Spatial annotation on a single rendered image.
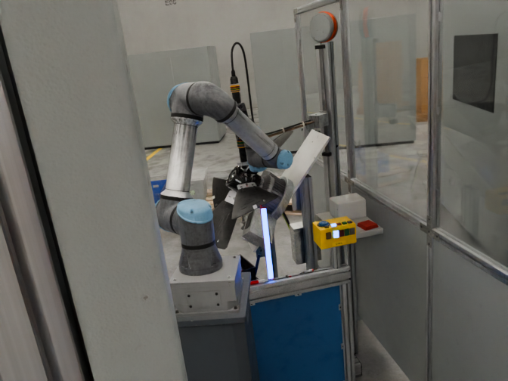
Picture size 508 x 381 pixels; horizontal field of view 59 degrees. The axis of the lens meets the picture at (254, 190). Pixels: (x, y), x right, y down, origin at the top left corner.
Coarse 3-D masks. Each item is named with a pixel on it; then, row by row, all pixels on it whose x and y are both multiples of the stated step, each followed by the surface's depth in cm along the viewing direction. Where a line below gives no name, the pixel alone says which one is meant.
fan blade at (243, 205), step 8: (240, 192) 210; (248, 192) 208; (256, 192) 207; (264, 192) 206; (240, 200) 204; (248, 200) 201; (256, 200) 199; (240, 208) 199; (248, 208) 196; (256, 208) 194; (232, 216) 197
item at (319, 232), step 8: (344, 216) 197; (312, 224) 195; (328, 224) 191; (352, 224) 188; (320, 232) 186; (320, 240) 188; (328, 240) 188; (336, 240) 189; (344, 240) 189; (352, 240) 190
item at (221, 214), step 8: (224, 200) 225; (216, 208) 226; (224, 208) 224; (232, 208) 222; (216, 216) 224; (224, 216) 222; (216, 224) 222; (224, 224) 220; (232, 224) 219; (216, 232) 220; (224, 232) 219; (232, 232) 217; (224, 240) 216; (224, 248) 214
